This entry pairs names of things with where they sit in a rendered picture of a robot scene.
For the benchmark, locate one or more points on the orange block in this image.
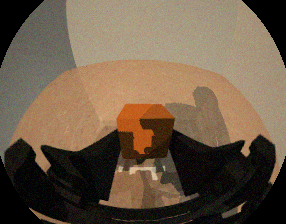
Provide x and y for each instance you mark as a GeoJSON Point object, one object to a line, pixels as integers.
{"type": "Point", "coordinates": [144, 131]}

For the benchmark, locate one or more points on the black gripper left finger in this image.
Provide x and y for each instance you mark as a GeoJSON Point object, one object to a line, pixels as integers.
{"type": "Point", "coordinates": [94, 165]}

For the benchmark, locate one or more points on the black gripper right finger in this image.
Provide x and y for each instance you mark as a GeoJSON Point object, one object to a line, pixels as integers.
{"type": "Point", "coordinates": [195, 162]}

